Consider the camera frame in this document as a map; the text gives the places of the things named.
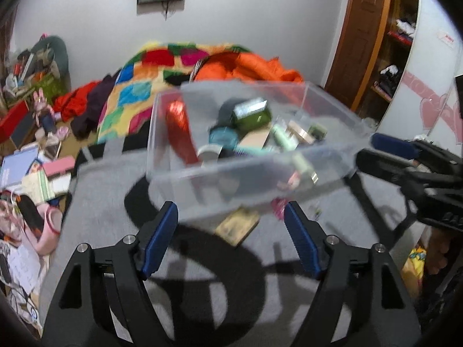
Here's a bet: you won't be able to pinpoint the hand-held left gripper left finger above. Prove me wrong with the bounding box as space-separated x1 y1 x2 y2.
43 201 179 347

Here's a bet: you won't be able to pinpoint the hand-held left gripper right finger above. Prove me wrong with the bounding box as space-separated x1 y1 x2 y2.
284 201 422 347

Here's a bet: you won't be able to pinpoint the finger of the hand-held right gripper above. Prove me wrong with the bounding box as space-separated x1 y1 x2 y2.
371 132 435 163
355 149 420 189

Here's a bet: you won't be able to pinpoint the golden brown box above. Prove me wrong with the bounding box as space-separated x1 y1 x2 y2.
214 208 260 247

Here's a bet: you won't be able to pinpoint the clear plastic storage box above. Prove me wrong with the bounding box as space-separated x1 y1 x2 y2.
146 80 373 221

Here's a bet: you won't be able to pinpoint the pale green tube gold cap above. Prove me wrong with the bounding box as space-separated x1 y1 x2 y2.
291 152 319 185

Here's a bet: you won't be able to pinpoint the pale teal tube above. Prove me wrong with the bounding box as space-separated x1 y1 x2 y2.
271 125 301 152

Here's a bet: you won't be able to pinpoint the beige cosmetic box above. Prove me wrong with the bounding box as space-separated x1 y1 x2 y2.
237 130 272 150

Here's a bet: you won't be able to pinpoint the teal round jar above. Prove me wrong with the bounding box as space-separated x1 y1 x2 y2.
209 126 239 150

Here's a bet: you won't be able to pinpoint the person's right hand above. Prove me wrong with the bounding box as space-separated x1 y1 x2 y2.
423 229 456 275

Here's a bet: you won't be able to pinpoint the small pink item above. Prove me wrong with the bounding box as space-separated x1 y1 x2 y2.
271 198 288 221

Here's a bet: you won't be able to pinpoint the white wardrobe with pink hearts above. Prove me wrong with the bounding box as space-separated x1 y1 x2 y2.
376 0 463 141

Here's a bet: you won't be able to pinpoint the yellow bag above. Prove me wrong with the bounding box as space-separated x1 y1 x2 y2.
401 246 427 297

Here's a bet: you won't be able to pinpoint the wooden shelf unit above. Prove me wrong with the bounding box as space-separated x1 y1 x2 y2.
369 0 420 104

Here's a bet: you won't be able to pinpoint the shiny red packet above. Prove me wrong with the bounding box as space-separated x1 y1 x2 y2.
166 100 199 167

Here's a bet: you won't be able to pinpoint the brown wooden door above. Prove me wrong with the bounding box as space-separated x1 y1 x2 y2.
324 0 393 111

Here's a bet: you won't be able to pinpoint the pink cup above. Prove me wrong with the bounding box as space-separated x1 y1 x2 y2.
34 204 64 255

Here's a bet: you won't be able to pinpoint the pink notebook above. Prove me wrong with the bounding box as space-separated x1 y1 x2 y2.
41 157 76 177

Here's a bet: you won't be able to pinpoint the green book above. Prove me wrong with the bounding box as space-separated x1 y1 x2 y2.
22 170 55 203

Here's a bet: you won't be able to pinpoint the black slipper with orange dots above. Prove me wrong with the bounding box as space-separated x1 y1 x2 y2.
16 194 40 232

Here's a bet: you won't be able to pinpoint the green bottle with black pump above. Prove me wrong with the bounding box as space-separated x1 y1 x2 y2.
217 98 272 131

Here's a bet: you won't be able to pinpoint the white papers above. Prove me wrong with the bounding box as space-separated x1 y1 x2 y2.
5 242 42 290

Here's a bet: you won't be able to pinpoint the dark purple cloth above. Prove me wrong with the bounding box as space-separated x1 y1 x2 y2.
70 74 120 140

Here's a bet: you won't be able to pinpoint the colourful patchwork blanket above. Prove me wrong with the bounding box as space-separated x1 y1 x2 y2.
97 43 254 144

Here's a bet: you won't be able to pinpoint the blue book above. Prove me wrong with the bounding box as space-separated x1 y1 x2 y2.
0 148 40 189

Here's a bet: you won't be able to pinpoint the orange duvet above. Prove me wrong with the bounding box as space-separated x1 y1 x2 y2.
193 51 304 84

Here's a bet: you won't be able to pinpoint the red cloth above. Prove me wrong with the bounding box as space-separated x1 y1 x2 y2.
54 81 100 121

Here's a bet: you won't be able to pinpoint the pink rabbit doll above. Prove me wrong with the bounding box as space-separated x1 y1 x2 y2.
33 90 58 136

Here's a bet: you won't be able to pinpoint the red box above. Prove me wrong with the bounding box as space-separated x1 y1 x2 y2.
0 101 30 143

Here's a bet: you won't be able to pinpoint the white ring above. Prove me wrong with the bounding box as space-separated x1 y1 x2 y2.
197 145 223 163

